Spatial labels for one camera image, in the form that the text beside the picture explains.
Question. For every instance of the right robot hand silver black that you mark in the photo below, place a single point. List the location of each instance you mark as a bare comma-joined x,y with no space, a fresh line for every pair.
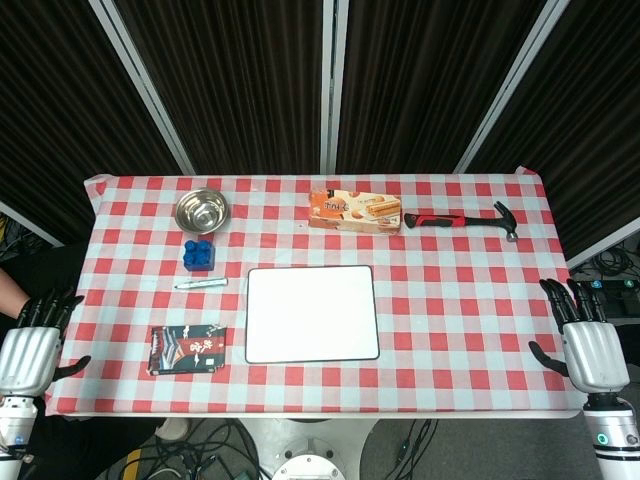
595,355

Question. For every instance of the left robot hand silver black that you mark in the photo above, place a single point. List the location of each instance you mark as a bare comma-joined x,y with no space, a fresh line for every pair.
27,357

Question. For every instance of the green white marker pen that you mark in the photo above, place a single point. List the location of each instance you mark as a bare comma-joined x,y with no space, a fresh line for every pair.
200,283

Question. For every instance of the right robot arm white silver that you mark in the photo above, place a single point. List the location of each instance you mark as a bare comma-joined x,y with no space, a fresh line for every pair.
615,435

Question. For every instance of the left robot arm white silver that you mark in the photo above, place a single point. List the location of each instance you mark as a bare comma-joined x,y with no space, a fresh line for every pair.
15,425

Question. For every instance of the red white checkered tablecloth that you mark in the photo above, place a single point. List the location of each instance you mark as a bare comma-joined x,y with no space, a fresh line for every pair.
450,320

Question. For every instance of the black device with buttons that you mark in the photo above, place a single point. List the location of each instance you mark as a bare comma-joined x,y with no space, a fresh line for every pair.
617,295

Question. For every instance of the dark blue printed box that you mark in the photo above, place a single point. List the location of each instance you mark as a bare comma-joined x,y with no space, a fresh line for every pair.
187,349

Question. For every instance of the white shoe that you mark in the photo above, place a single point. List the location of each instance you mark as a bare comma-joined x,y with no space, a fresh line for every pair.
174,430

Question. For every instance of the blue toy building block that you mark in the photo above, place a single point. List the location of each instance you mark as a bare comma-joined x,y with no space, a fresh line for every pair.
198,256

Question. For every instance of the red black claw hammer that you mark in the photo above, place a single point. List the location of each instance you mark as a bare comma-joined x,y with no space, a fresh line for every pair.
440,220

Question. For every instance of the stainless steel bowl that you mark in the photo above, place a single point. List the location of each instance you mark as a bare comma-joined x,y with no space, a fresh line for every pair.
201,212

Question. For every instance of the orange biscuit roll box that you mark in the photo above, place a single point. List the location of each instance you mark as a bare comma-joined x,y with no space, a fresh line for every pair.
355,212

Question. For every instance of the white partition frame post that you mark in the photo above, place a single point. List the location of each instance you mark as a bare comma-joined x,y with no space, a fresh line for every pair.
142,87
605,246
30,223
512,87
334,85

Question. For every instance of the white dry-erase board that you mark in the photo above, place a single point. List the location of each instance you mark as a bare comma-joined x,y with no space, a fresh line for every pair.
311,314

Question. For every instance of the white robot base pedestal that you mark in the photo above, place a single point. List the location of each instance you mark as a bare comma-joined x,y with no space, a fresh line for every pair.
310,450

